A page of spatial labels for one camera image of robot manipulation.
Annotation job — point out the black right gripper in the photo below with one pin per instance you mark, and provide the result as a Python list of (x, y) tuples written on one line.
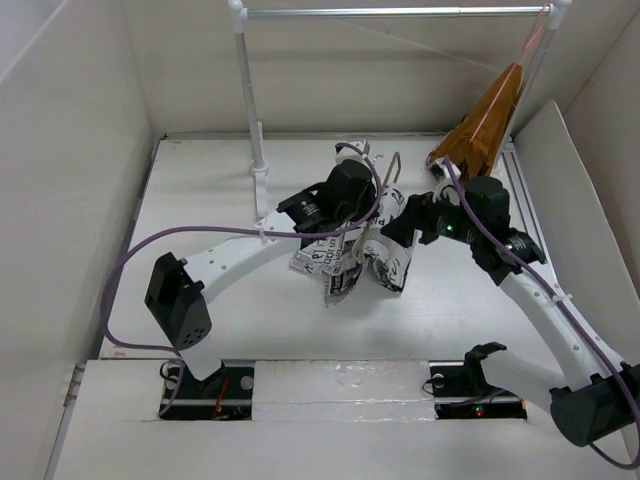
[(420, 213)]

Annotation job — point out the grey wire hanger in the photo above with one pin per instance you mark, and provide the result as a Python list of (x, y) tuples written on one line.
[(393, 171)]

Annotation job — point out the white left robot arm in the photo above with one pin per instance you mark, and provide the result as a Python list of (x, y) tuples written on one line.
[(180, 291)]

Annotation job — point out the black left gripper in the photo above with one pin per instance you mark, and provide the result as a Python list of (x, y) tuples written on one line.
[(369, 198)]

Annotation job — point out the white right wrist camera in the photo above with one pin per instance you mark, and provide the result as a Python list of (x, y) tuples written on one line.
[(445, 172)]

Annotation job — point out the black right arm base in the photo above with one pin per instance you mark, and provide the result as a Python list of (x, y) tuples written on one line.
[(460, 391)]

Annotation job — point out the newspaper print trousers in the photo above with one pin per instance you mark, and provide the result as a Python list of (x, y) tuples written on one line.
[(340, 261)]

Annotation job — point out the brown hanging garment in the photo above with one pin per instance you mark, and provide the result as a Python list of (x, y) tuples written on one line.
[(474, 143)]

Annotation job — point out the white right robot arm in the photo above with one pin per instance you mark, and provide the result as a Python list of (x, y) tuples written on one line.
[(597, 391)]

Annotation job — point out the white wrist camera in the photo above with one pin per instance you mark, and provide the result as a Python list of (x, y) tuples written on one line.
[(353, 150), (445, 172)]

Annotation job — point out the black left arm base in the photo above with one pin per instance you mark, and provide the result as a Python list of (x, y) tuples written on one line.
[(226, 396)]

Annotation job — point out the white cardboard panel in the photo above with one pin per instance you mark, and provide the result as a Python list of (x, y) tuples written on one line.
[(580, 243)]

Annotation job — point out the white metal clothes rack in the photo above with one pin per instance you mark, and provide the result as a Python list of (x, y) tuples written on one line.
[(372, 67)]

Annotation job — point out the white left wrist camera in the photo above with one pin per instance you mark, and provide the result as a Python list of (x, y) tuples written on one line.
[(353, 150)]

